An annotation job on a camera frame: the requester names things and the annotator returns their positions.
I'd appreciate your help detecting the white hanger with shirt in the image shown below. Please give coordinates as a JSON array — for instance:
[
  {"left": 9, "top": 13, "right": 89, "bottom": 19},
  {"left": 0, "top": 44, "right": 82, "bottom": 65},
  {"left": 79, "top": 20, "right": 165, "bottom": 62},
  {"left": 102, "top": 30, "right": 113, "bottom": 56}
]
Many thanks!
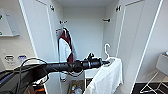
[{"left": 102, "top": 43, "right": 116, "bottom": 66}]

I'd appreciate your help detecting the white shirt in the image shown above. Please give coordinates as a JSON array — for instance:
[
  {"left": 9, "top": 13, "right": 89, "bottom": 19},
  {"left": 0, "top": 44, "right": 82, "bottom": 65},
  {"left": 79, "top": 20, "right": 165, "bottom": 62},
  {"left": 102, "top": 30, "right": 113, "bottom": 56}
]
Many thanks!
[{"left": 82, "top": 57, "right": 124, "bottom": 94}]

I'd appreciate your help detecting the white wardrobe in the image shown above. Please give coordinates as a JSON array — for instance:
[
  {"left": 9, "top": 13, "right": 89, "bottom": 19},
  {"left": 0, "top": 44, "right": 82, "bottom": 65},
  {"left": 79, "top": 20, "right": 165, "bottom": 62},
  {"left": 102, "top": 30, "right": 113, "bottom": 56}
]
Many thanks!
[{"left": 49, "top": 0, "right": 124, "bottom": 94}]

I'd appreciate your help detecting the white bottle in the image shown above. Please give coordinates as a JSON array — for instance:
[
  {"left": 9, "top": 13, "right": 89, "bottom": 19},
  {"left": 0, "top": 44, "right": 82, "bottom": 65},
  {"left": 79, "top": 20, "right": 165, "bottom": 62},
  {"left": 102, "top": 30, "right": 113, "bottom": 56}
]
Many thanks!
[{"left": 75, "top": 87, "right": 84, "bottom": 94}]

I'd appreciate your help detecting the red and white jacket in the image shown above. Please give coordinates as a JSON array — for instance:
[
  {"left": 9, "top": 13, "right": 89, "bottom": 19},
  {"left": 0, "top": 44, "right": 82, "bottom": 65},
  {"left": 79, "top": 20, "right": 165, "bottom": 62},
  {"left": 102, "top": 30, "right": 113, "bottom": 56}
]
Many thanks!
[{"left": 57, "top": 27, "right": 77, "bottom": 83}]

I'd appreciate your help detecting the black wardrobe hook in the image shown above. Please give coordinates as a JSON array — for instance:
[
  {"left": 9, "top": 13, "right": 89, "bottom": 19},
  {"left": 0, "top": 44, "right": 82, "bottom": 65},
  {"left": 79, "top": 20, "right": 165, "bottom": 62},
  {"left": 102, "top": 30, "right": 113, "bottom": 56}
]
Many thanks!
[
  {"left": 101, "top": 17, "right": 112, "bottom": 23},
  {"left": 59, "top": 20, "right": 68, "bottom": 25}
]

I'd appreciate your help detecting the white hanger with jacket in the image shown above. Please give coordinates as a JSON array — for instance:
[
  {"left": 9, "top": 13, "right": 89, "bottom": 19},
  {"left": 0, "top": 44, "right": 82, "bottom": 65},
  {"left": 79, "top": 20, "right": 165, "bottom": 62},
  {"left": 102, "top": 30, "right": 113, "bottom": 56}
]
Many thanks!
[{"left": 61, "top": 26, "right": 71, "bottom": 36}]

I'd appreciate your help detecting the orange tag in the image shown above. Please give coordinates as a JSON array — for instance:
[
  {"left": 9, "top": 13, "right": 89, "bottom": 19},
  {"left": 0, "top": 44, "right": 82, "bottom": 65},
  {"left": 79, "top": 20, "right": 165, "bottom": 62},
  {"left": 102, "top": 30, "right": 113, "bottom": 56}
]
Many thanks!
[{"left": 54, "top": 28, "right": 63, "bottom": 33}]

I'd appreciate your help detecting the dark door hinge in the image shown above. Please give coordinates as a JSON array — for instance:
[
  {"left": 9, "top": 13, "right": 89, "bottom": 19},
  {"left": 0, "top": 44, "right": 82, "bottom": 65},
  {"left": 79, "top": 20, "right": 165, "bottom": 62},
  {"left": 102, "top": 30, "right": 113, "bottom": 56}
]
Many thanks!
[
  {"left": 115, "top": 4, "right": 122, "bottom": 13},
  {"left": 49, "top": 4, "right": 56, "bottom": 12}
]

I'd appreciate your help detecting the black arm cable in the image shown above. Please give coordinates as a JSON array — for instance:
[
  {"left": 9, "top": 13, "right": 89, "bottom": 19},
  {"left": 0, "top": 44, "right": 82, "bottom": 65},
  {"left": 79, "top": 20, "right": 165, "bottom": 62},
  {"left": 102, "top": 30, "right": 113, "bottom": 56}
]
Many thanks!
[{"left": 11, "top": 57, "right": 88, "bottom": 94}]

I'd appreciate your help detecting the white wall outlet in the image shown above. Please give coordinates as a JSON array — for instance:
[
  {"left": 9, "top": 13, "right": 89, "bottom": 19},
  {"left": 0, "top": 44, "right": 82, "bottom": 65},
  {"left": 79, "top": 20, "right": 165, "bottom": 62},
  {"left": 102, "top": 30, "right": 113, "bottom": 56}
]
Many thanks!
[
  {"left": 17, "top": 54, "right": 28, "bottom": 64},
  {"left": 4, "top": 54, "right": 16, "bottom": 66}
]

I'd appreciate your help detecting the white wall cabinet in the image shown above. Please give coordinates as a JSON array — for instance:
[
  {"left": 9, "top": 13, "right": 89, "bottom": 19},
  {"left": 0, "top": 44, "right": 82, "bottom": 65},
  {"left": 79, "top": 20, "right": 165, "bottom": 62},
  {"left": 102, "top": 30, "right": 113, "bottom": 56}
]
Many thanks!
[{"left": 0, "top": 8, "right": 20, "bottom": 38}]

